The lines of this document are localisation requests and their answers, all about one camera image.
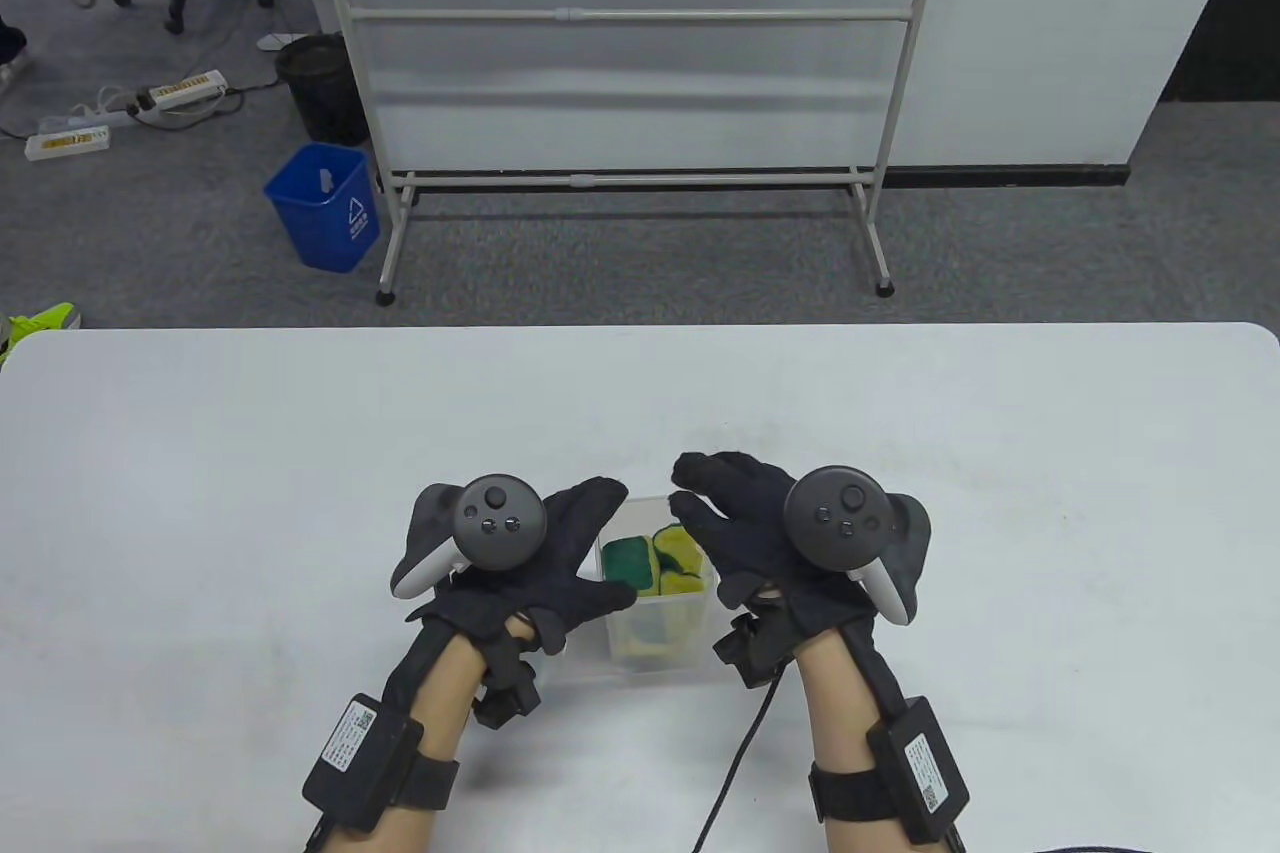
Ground clear plastic airtight container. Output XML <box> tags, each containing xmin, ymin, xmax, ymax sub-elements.
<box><xmin>595</xmin><ymin>495</ymin><xmax>719</xmax><ymax>684</ymax></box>

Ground person's left hand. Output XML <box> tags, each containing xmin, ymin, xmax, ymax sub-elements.
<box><xmin>405</xmin><ymin>478</ymin><xmax>639</xmax><ymax>656</ymax></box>

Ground person's right forearm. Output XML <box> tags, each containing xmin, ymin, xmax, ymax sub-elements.
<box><xmin>795</xmin><ymin>628</ymin><xmax>906</xmax><ymax>853</ymax></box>

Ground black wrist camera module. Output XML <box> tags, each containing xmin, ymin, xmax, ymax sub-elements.
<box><xmin>712</xmin><ymin>608</ymin><xmax>801</xmax><ymax>691</ymax></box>
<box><xmin>472</xmin><ymin>638</ymin><xmax>546</xmax><ymax>729</ymax></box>

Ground black wrist strap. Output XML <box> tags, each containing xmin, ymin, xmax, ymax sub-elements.
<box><xmin>390</xmin><ymin>753</ymin><xmax>461</xmax><ymax>814</ymax></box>
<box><xmin>808</xmin><ymin>763</ymin><xmax>901</xmax><ymax>826</ymax></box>

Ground person's right hand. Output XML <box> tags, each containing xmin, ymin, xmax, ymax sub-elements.
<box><xmin>668</xmin><ymin>451</ymin><xmax>883</xmax><ymax>684</ymax></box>

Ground black wrist sensor box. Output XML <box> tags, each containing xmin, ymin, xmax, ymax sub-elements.
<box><xmin>865</xmin><ymin>696</ymin><xmax>971</xmax><ymax>844</ymax></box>
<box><xmin>302</xmin><ymin>693</ymin><xmax>424</xmax><ymax>834</ymax></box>

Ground black mesh trash bin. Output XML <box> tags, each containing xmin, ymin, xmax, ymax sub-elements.
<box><xmin>276</xmin><ymin>33</ymin><xmax>371</xmax><ymax>147</ymax></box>

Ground dark grey tracking controller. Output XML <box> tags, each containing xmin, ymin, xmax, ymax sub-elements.
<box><xmin>783</xmin><ymin>465</ymin><xmax>933</xmax><ymax>629</ymax></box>
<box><xmin>390</xmin><ymin>475</ymin><xmax>549</xmax><ymax>602</ymax></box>

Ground white power strip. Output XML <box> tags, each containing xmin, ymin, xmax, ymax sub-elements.
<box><xmin>133</xmin><ymin>70</ymin><xmax>229</xmax><ymax>112</ymax></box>
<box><xmin>25</xmin><ymin>125</ymin><xmax>111</xmax><ymax>162</ymax></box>

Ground blue plastic bin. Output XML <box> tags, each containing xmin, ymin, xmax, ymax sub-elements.
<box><xmin>263</xmin><ymin>143</ymin><xmax>381</xmax><ymax>274</ymax></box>

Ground person's left forearm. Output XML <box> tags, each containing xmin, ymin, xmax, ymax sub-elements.
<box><xmin>330</xmin><ymin>618</ymin><xmax>511</xmax><ymax>853</ymax></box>

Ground black glove cable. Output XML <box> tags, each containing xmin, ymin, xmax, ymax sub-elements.
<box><xmin>690</xmin><ymin>678</ymin><xmax>788</xmax><ymax>853</ymax></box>

